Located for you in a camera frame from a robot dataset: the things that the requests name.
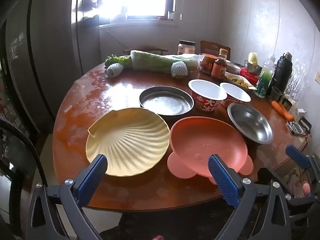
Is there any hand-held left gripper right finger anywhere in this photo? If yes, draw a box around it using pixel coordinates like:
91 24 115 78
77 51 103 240
208 154 293 240

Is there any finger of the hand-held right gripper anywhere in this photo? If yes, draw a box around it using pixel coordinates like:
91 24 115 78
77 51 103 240
285 194 318 207
286 145 320 180

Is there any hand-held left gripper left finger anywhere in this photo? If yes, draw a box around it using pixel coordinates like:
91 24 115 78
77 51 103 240
26 154 118 240

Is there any pink bear-shaped plate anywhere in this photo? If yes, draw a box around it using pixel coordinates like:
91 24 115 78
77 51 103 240
167 117 253 185

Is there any yellow shell-shaped plate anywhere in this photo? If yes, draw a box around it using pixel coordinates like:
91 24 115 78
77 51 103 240
85 107 171 177

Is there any red paper bowl white inside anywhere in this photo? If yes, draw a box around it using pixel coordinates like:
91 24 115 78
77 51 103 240
220 82 251 109
188 79 227 112

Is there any round steel pan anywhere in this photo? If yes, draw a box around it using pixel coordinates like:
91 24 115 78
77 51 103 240
139 86 195 117

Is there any black flat device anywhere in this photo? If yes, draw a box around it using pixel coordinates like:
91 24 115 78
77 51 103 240
286 117 312 137

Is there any carrot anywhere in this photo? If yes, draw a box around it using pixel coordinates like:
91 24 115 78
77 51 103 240
271 101 295 121

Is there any glass cup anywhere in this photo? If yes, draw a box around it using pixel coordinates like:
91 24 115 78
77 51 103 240
269 86 283 103

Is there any clear plastic bag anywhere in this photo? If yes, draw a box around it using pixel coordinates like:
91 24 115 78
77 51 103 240
287 57 308 101

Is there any green dish soap bottle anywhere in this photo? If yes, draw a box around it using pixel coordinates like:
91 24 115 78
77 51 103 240
255 54 276 98

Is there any black thermos flask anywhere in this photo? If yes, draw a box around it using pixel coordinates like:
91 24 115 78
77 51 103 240
267 52 293 97

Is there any red box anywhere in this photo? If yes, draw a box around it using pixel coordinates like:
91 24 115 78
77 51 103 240
239 67 260 85

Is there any white dish with food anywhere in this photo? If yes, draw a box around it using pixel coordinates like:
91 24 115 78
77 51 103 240
224 73 257 90

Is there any steel mixing bowl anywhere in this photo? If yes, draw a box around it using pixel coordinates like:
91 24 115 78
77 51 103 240
244 60 263 75

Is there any brown sauce bottle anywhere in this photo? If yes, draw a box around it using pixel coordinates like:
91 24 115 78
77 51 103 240
212 48 228 80

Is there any small dark bowl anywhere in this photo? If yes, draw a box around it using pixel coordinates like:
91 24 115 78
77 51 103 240
226 60 242 74

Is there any fruit in white foam net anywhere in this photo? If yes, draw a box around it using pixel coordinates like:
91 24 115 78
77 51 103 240
105 63 125 78
171 61 188 78

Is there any red sauce jar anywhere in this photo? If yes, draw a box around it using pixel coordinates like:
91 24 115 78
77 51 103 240
200 54 218 75

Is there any green leaf lettuce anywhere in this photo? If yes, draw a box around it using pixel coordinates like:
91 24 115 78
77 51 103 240
104 54 132 68

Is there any grey refrigerator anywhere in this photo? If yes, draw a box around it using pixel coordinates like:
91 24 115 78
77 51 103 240
5 0 83 134

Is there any wrapped celery bunch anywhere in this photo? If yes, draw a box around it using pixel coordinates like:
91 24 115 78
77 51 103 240
130 50 203 74

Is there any clear jar with black lid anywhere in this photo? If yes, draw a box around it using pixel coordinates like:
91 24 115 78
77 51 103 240
178 40 196 55

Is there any wooden chair with curved back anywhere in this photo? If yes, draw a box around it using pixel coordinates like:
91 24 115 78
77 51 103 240
124 45 168 55

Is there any black cable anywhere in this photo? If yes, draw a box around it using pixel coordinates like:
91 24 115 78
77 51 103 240
0 119 48 187

